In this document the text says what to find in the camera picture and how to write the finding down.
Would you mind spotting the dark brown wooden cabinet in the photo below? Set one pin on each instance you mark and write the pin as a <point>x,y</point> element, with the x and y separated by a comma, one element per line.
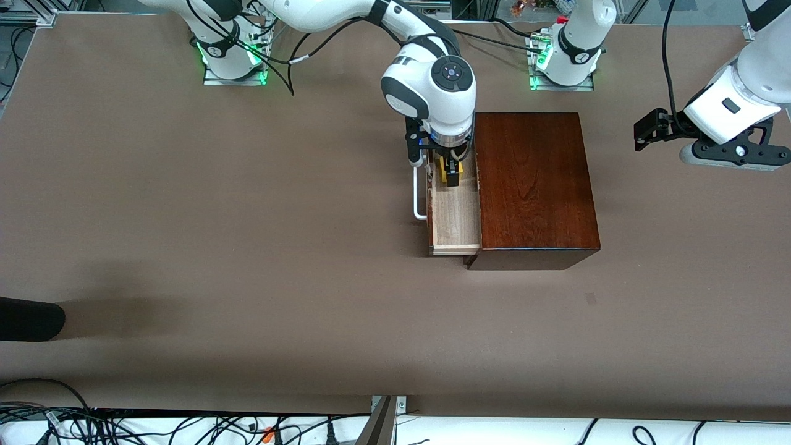
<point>537,191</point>

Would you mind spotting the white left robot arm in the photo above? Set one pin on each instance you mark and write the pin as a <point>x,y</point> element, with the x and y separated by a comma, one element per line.
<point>581,37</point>

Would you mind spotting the yellow block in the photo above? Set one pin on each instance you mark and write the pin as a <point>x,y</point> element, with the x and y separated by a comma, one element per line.
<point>442,173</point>

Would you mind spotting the silver metal bracket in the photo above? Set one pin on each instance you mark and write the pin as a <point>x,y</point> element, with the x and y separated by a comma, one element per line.
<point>401,405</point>

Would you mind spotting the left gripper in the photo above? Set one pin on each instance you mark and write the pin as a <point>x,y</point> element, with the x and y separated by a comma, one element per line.
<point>669,120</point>

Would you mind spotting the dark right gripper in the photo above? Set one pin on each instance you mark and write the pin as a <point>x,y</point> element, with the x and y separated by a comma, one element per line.
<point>450,164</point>

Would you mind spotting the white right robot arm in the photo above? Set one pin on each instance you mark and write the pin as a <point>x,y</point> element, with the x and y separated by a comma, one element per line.
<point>445,99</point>

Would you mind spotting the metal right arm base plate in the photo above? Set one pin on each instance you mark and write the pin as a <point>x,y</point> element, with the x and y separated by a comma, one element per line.
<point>235,81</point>

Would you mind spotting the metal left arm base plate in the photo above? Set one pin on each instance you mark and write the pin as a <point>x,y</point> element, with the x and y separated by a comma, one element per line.
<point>562,88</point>

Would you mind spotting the black cylinder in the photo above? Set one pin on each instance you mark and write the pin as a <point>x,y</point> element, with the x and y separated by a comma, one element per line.
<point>31,318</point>

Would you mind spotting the dark diagonal beam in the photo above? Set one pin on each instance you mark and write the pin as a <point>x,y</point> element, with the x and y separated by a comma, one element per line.
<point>377,429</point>

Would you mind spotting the aluminium frame corner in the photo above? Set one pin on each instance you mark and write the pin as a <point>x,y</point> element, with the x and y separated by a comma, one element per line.
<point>748,31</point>
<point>37,17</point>

